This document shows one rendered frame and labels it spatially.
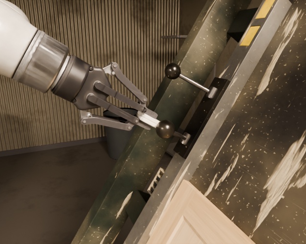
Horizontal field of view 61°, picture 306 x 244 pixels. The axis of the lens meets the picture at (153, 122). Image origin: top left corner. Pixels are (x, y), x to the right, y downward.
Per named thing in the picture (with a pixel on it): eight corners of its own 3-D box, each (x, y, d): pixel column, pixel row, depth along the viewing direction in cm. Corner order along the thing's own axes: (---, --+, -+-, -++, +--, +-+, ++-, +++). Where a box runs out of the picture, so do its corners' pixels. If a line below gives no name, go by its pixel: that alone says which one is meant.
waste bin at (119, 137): (138, 146, 421) (137, 107, 402) (142, 160, 371) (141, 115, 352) (105, 148, 414) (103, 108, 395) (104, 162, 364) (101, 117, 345)
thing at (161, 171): (155, 193, 69) (146, 190, 67) (168, 171, 68) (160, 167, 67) (161, 202, 65) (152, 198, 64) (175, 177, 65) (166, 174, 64)
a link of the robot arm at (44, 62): (15, 76, 46) (47, 92, 49) (9, 83, 38) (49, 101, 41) (39, 30, 45) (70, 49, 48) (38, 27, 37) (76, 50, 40)
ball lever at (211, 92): (210, 103, 61) (161, 75, 62) (219, 89, 61) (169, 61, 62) (213, 102, 57) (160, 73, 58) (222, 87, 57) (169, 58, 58)
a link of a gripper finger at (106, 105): (90, 92, 45) (86, 99, 45) (141, 120, 50) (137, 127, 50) (87, 88, 49) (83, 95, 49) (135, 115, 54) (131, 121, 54)
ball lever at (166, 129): (177, 143, 62) (148, 131, 51) (185, 129, 62) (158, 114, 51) (190, 150, 60) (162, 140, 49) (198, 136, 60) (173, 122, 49)
